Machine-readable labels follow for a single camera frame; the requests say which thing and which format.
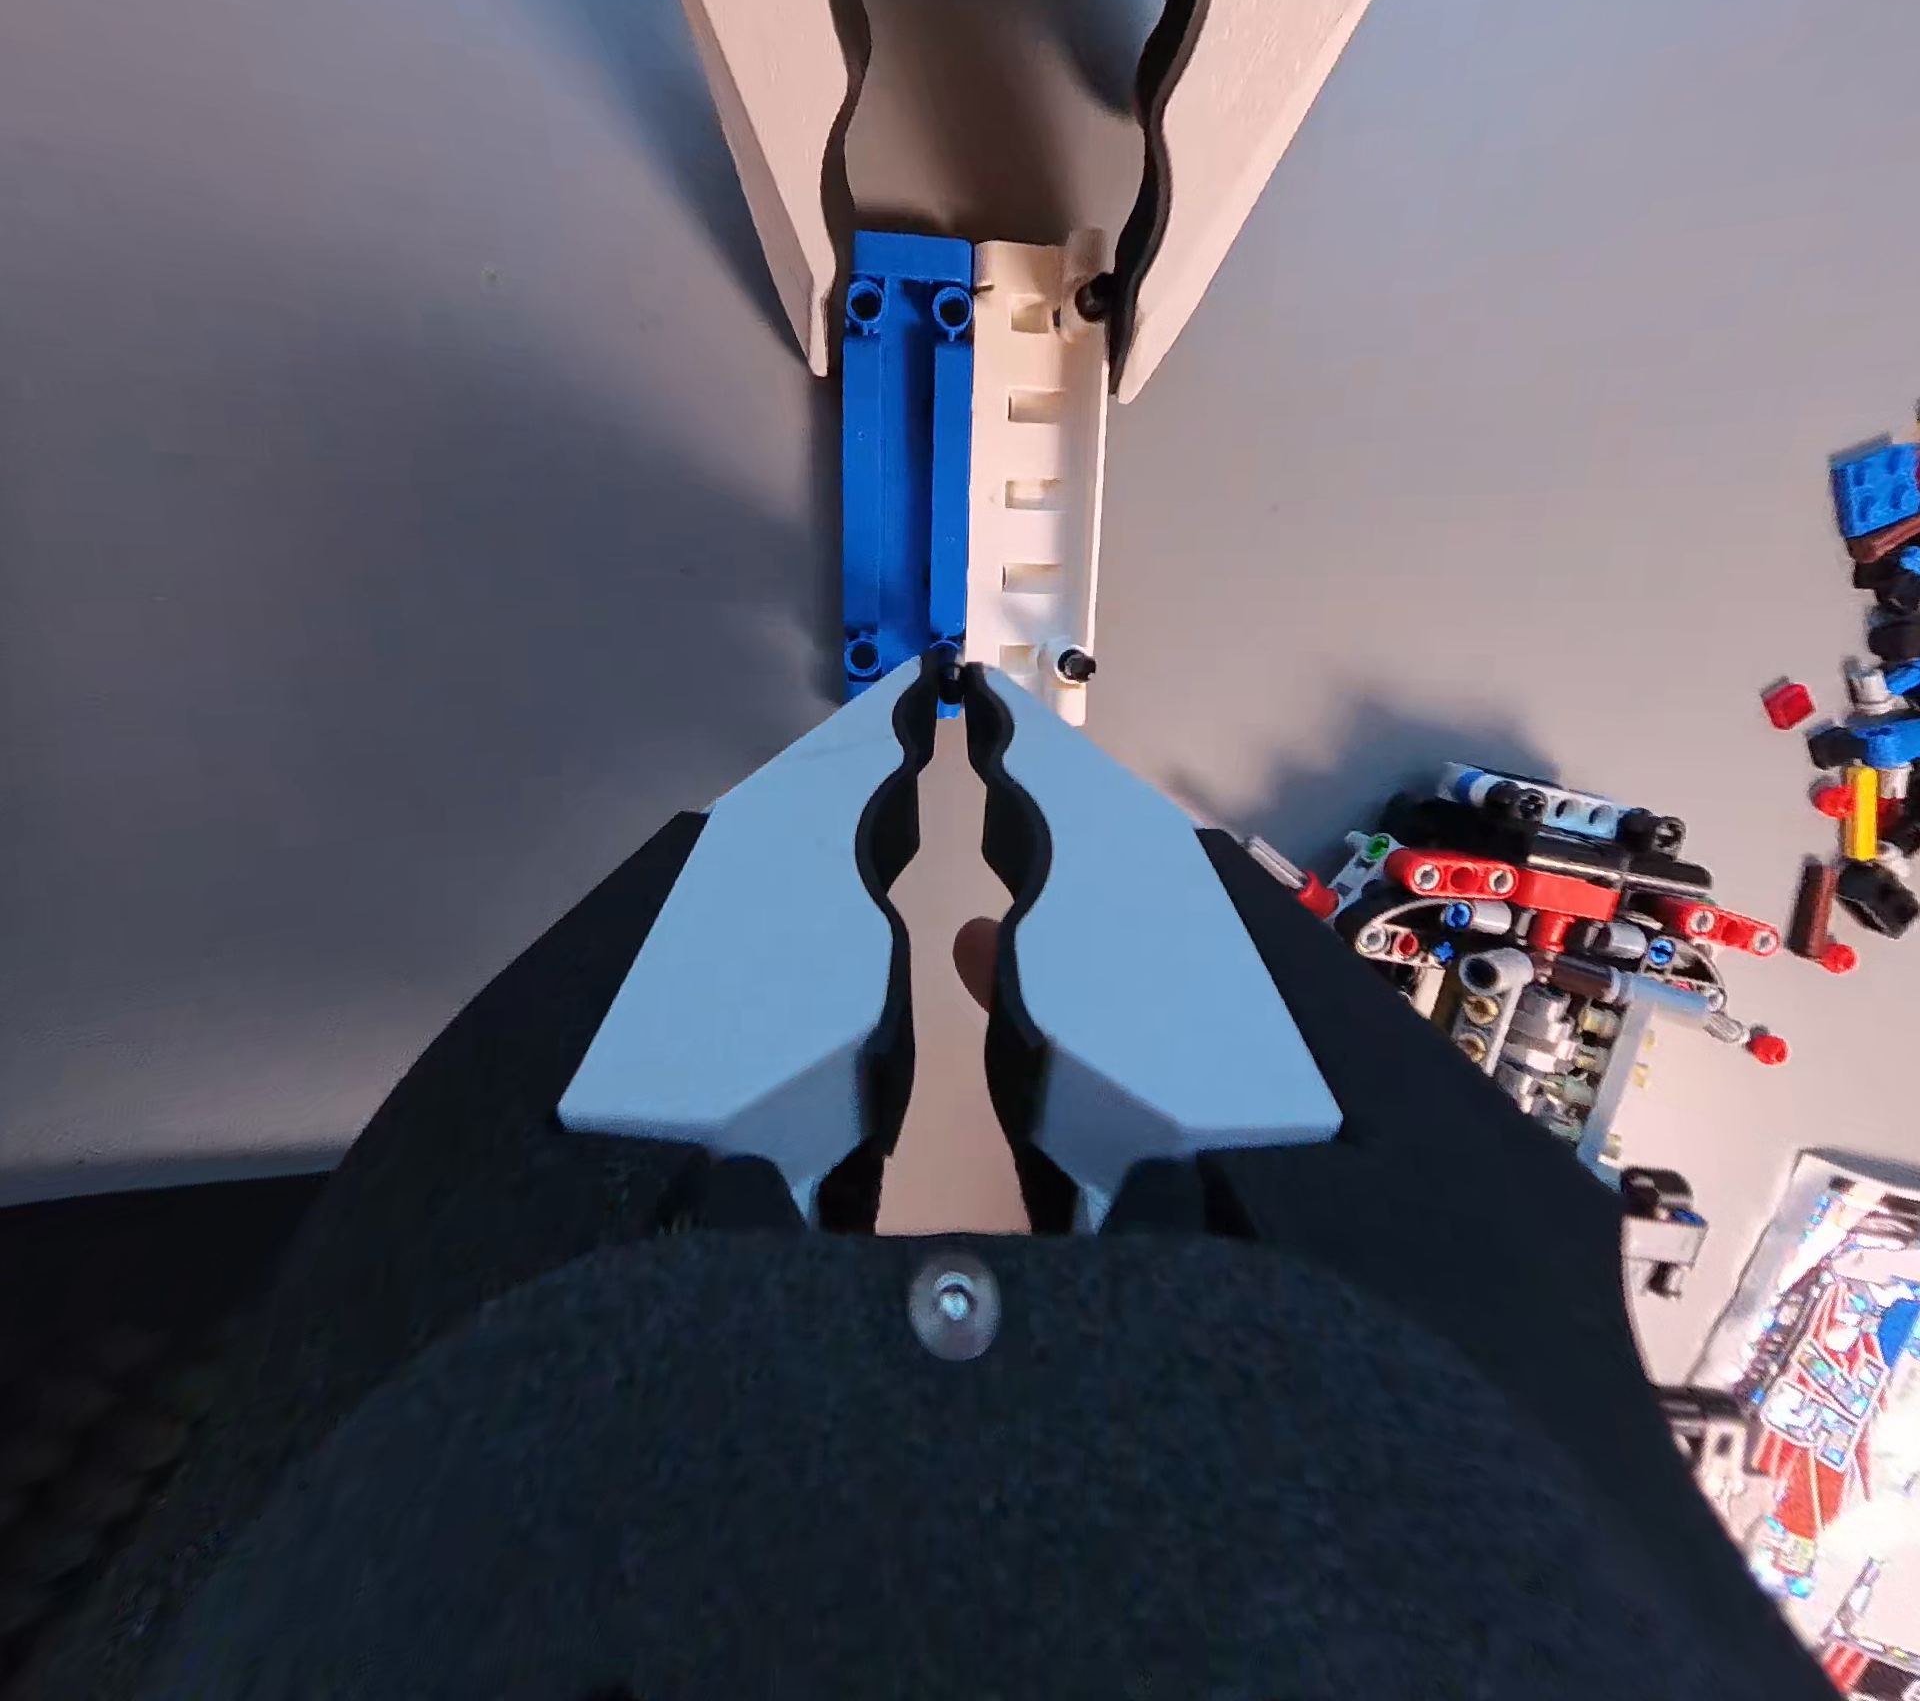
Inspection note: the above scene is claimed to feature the blue lego panel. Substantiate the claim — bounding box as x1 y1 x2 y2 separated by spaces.
837 232 977 725

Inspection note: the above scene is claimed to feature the pile of mixed lego pieces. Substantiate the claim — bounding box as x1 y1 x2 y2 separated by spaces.
1793 432 1920 979

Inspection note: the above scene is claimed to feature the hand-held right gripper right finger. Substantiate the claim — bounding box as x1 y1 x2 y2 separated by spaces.
964 658 1343 1233

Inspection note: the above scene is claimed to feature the holographic sticker sheet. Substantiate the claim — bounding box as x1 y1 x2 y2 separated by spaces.
1672 1145 1920 1701

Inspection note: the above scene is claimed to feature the white lego panel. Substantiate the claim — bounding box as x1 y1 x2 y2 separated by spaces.
960 228 1113 731

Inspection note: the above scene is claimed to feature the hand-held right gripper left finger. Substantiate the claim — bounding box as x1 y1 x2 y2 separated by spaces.
555 656 943 1233

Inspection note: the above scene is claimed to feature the black textured pad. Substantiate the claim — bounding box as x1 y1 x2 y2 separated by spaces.
0 1167 340 1701

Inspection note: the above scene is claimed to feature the partly built lego truck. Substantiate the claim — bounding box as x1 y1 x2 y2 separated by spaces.
1245 760 1791 1302

